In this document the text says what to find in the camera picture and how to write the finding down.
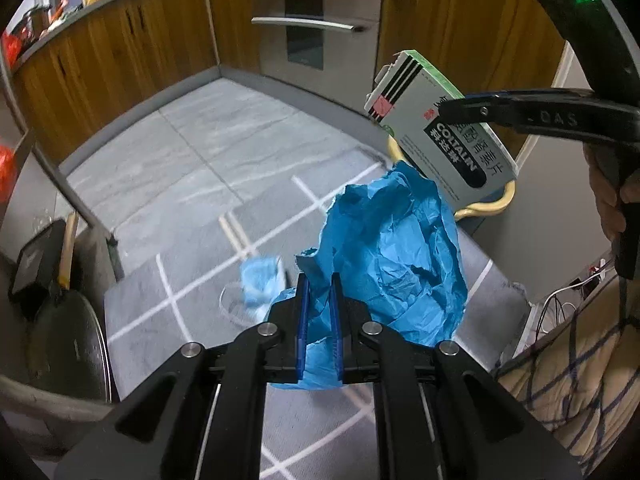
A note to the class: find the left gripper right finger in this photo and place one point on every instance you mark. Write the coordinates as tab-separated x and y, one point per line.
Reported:
438	413

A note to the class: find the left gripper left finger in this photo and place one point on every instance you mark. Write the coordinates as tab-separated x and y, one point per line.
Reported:
200	414

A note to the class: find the blue face mask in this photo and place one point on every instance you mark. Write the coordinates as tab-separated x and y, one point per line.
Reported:
246	302

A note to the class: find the blue paper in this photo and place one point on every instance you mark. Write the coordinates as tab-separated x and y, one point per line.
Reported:
394	244

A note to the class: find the white Coltalin medicine box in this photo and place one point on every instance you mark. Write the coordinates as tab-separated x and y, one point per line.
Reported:
469	163

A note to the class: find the yellow rimmed blue trash bin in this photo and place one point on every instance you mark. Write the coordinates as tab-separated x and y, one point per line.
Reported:
476	210

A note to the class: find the wooden kitchen cabinets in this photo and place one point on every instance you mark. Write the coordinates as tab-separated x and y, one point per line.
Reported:
116	56

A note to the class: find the person's right hand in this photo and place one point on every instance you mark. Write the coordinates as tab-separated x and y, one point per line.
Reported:
608	199

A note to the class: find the grey checked floor mat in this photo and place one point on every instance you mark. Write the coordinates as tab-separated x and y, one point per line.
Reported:
210	288

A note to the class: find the dark round pan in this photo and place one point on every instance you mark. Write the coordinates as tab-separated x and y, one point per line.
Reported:
66	351

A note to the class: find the black box on shelf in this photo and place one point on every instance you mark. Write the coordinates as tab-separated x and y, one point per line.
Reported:
37	265

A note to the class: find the stainless steel oven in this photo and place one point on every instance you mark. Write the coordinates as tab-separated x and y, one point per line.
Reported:
326	47

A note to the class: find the red plastic bag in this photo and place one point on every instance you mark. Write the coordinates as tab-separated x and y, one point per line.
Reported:
12	46
8	173

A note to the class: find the upper red plastic bag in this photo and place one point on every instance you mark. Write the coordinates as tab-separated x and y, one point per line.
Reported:
12	46

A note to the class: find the pot on counter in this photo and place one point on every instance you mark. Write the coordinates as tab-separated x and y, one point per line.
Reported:
35	20

